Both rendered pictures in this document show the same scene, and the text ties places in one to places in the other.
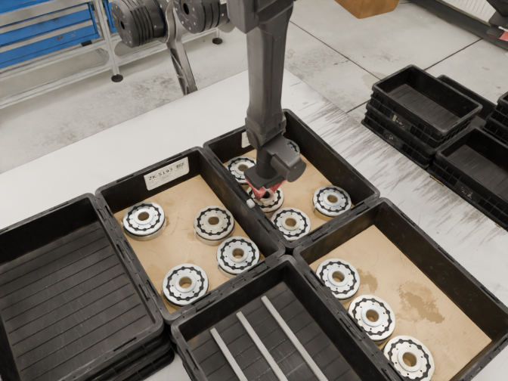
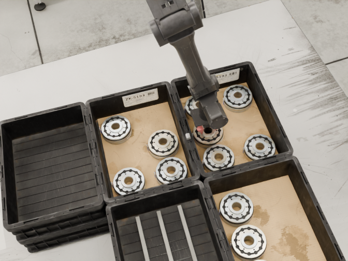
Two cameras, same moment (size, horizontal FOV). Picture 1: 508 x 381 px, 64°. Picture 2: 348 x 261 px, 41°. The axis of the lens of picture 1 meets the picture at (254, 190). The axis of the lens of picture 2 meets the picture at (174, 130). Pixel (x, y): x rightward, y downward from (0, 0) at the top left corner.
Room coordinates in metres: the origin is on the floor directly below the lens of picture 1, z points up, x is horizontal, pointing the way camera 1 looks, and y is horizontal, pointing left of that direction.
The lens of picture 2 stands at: (-0.13, -0.33, 2.19)
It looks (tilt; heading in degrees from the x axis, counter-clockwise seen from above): 57 degrees down; 28
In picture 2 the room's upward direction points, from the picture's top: 6 degrees counter-clockwise
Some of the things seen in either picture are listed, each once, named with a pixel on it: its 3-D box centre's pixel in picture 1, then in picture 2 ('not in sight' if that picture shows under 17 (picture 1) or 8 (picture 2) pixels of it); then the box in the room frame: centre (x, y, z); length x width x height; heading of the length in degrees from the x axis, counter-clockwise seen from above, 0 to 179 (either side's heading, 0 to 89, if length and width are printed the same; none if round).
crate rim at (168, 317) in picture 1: (186, 221); (139, 139); (0.54, 0.15, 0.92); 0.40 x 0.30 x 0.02; 37
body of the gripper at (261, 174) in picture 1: (267, 165); (207, 110); (0.68, -0.03, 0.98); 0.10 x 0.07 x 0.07; 128
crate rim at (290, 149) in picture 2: (287, 171); (228, 116); (0.72, -0.09, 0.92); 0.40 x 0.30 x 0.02; 37
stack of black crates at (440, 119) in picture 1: (410, 132); not in sight; (1.53, -0.75, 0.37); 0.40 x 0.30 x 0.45; 41
